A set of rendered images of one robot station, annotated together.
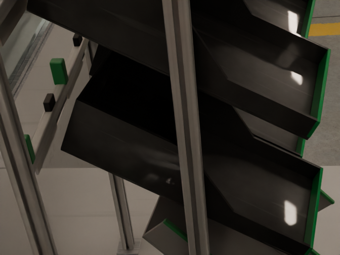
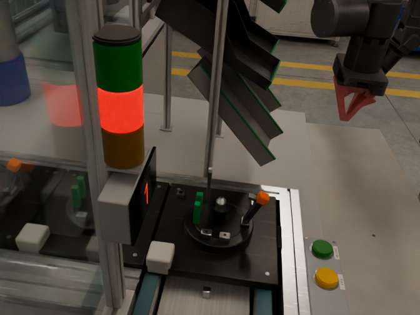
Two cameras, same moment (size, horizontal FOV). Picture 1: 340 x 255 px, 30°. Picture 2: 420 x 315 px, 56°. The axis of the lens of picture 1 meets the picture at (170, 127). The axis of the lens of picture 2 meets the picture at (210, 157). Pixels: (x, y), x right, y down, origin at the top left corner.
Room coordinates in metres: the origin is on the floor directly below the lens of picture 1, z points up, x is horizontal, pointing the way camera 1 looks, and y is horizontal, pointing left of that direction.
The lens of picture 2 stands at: (-0.31, 0.06, 1.55)
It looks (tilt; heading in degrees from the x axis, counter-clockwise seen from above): 36 degrees down; 354
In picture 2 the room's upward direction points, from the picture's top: 5 degrees clockwise
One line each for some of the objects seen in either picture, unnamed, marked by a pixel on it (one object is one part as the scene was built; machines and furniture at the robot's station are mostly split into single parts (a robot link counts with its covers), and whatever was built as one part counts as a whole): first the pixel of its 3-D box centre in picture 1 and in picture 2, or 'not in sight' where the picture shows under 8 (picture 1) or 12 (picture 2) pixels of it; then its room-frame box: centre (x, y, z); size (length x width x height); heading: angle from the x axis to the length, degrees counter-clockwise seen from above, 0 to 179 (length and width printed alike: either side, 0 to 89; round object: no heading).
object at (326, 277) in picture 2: not in sight; (325, 279); (0.14, -0.22, 0.96); 0.04 x 0.04 x 0.02
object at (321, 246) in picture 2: not in sight; (322, 250); (0.21, -0.23, 0.96); 0.04 x 0.04 x 0.02
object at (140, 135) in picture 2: not in sight; (123, 140); (0.09, 0.12, 1.28); 0.05 x 0.05 x 0.05
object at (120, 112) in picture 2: not in sight; (120, 103); (0.09, 0.12, 1.33); 0.05 x 0.05 x 0.05
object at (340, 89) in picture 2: not in sight; (350, 92); (0.29, -0.23, 1.27); 0.07 x 0.07 x 0.09; 81
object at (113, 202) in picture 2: not in sight; (122, 134); (0.09, 0.12, 1.29); 0.12 x 0.05 x 0.25; 171
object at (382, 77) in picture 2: not in sight; (364, 55); (0.28, -0.23, 1.34); 0.10 x 0.07 x 0.07; 171
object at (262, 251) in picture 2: not in sight; (219, 212); (0.26, -0.03, 1.01); 0.24 x 0.24 x 0.13; 81
